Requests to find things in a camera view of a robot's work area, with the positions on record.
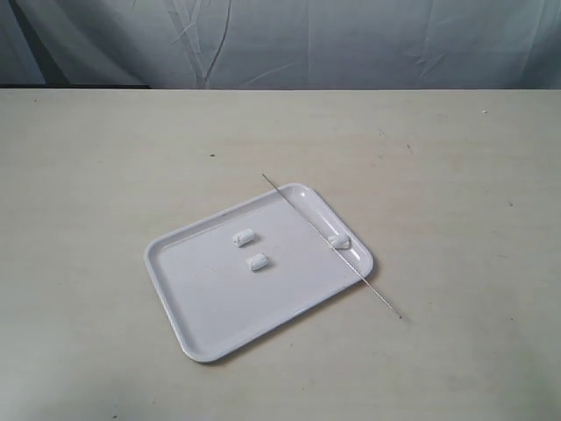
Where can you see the grey fabric backdrop curtain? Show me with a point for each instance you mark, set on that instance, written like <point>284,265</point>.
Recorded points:
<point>281,44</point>

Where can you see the thin metal skewer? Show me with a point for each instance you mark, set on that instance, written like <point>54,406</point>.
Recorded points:
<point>335,251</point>

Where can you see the white plastic tray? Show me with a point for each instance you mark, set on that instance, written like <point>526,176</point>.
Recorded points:
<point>216,304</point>

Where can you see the white marshmallow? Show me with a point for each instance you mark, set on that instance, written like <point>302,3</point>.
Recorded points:
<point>257,262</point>
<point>243,237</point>
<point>340,241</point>

